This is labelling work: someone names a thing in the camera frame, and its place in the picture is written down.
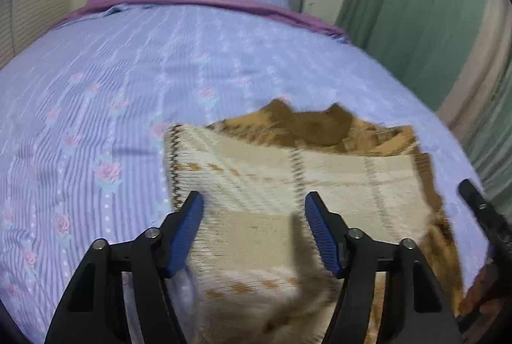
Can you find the purple folded bed sheet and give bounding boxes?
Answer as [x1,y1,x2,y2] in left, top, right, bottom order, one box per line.
[50,0,351,44]

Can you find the person's right hand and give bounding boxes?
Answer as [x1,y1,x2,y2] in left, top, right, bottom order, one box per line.
[458,262,511,316]

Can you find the lavender floral bedspread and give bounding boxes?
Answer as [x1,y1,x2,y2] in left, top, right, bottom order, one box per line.
[1,5,489,343]

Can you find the brown cream plaid knit sweater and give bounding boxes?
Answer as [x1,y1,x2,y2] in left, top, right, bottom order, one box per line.
[164,99,463,343]

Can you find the green curtain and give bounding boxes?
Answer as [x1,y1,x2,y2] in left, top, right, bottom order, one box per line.
[337,0,511,206]

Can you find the beige sheer curtain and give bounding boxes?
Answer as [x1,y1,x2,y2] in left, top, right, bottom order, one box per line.
[436,0,511,141]

